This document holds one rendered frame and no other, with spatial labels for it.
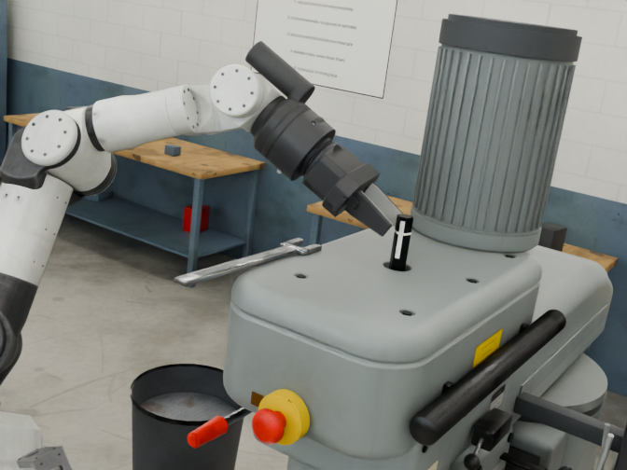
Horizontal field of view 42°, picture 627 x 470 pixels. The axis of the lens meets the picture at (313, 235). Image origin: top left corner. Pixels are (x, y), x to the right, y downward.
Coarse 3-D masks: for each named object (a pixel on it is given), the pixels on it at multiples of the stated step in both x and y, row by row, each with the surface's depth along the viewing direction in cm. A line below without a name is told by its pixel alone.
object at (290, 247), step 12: (300, 240) 110; (264, 252) 103; (276, 252) 104; (288, 252) 105; (300, 252) 106; (312, 252) 107; (228, 264) 97; (240, 264) 98; (252, 264) 99; (180, 276) 91; (192, 276) 92; (204, 276) 92; (216, 276) 94
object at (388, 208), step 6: (372, 186) 108; (366, 192) 108; (372, 192) 108; (378, 192) 108; (372, 198) 108; (378, 198) 108; (384, 198) 108; (378, 204) 108; (384, 204) 108; (390, 204) 108; (384, 210) 108; (390, 210) 108; (396, 210) 108; (390, 216) 108; (396, 216) 108
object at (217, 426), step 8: (240, 408) 103; (216, 416) 100; (232, 416) 101; (240, 416) 102; (208, 424) 98; (216, 424) 98; (224, 424) 99; (192, 432) 96; (200, 432) 96; (208, 432) 97; (216, 432) 98; (224, 432) 99; (192, 440) 96; (200, 440) 95; (208, 440) 97
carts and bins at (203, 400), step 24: (144, 384) 337; (168, 384) 347; (192, 384) 350; (216, 384) 348; (144, 408) 308; (168, 408) 335; (192, 408) 337; (216, 408) 339; (144, 432) 313; (168, 432) 307; (240, 432) 327; (144, 456) 316; (168, 456) 310; (192, 456) 311; (216, 456) 316
